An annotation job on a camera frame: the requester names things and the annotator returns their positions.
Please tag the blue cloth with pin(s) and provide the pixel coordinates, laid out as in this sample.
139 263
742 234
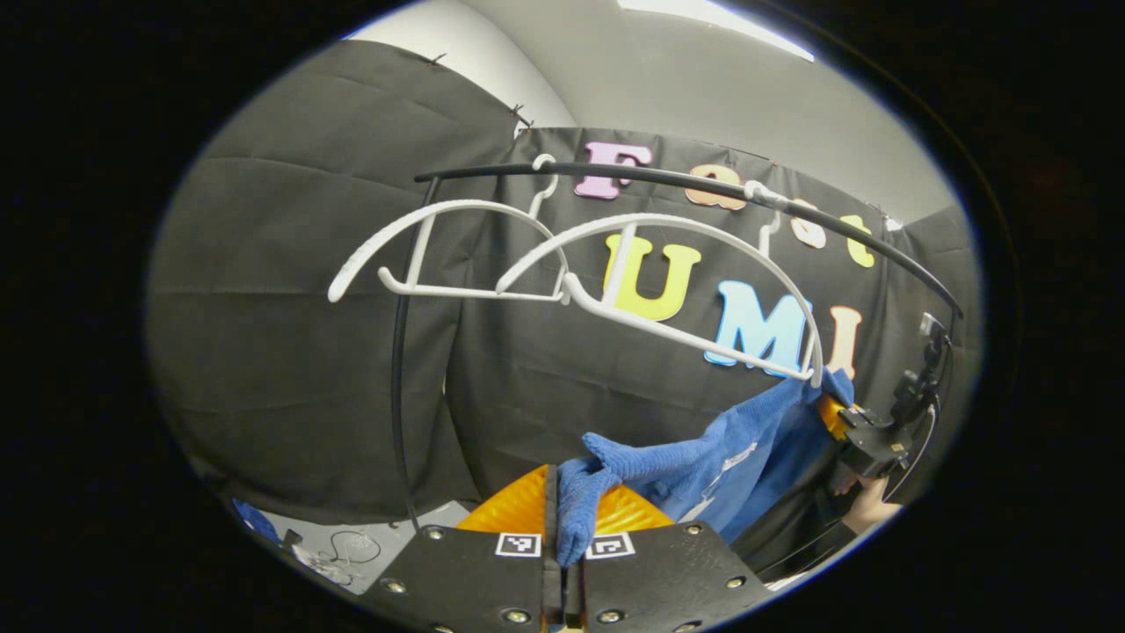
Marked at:
259 520

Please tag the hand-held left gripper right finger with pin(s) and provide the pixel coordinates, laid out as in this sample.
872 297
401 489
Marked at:
668 580

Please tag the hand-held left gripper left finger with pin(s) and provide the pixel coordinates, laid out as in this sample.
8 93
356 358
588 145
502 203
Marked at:
551 505

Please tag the black metal clothes rack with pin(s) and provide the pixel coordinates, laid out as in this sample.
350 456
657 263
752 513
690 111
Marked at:
492 169

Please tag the black backdrop cloth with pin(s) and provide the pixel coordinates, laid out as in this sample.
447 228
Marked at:
290 352

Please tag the white plastic hanger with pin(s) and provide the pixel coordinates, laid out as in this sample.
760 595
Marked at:
424 251
617 264

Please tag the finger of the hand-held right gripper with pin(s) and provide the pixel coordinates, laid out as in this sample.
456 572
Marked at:
835 418

